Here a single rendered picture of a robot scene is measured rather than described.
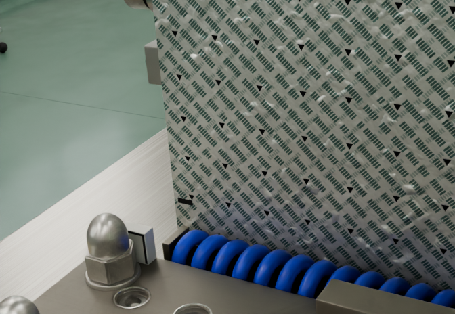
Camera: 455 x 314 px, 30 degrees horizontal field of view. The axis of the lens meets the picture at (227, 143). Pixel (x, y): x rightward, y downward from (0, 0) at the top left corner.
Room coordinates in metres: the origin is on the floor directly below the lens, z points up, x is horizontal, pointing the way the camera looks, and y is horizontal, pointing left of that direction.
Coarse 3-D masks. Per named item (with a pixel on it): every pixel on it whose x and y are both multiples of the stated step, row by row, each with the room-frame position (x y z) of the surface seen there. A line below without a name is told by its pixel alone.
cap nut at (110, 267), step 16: (96, 224) 0.47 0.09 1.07; (112, 224) 0.47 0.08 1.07; (96, 240) 0.46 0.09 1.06; (112, 240) 0.46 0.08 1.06; (128, 240) 0.47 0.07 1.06; (96, 256) 0.46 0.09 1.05; (112, 256) 0.46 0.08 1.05; (128, 256) 0.46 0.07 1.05; (96, 272) 0.46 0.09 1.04; (112, 272) 0.46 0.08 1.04; (128, 272) 0.46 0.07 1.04; (96, 288) 0.46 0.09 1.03; (112, 288) 0.45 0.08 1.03
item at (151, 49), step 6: (150, 0) 0.63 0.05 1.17; (150, 6) 0.63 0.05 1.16; (150, 42) 0.63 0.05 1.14; (156, 42) 0.63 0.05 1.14; (144, 48) 0.62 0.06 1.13; (150, 48) 0.62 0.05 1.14; (156, 48) 0.62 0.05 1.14; (150, 54) 0.62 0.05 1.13; (156, 54) 0.62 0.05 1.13; (150, 60) 0.62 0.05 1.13; (156, 60) 0.62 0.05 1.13; (150, 66) 0.62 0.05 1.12; (156, 66) 0.62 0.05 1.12; (150, 72) 0.62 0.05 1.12; (156, 72) 0.62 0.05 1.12; (150, 78) 0.62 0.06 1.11; (156, 78) 0.62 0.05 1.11; (156, 84) 0.62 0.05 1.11
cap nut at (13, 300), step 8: (16, 296) 0.39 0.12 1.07; (0, 304) 0.39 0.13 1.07; (8, 304) 0.38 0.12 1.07; (16, 304) 0.38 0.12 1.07; (24, 304) 0.38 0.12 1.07; (32, 304) 0.39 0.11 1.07; (0, 312) 0.38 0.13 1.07; (8, 312) 0.38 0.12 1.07; (16, 312) 0.38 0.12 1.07; (24, 312) 0.38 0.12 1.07; (32, 312) 0.38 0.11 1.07
